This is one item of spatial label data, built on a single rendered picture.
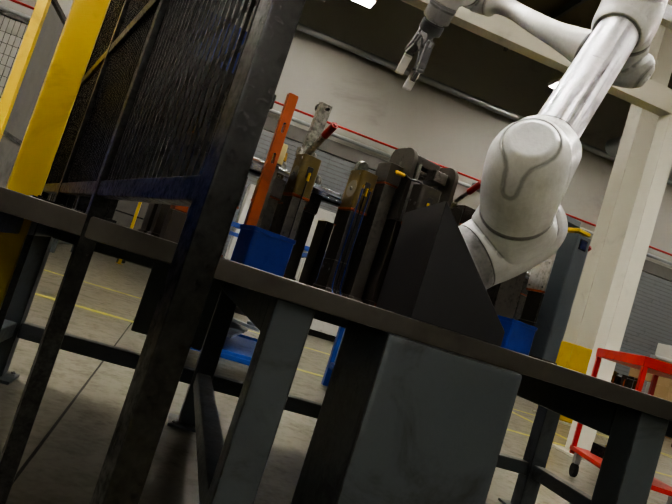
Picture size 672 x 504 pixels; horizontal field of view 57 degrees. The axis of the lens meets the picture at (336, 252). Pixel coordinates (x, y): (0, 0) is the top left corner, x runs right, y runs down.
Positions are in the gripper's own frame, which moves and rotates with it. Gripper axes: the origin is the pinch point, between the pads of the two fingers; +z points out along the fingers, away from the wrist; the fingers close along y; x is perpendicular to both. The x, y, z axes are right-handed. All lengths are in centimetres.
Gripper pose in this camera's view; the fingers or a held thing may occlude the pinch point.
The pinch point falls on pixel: (404, 78)
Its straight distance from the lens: 215.9
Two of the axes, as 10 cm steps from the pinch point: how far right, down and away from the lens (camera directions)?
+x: -9.0, -2.8, -3.3
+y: -1.0, -6.1, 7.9
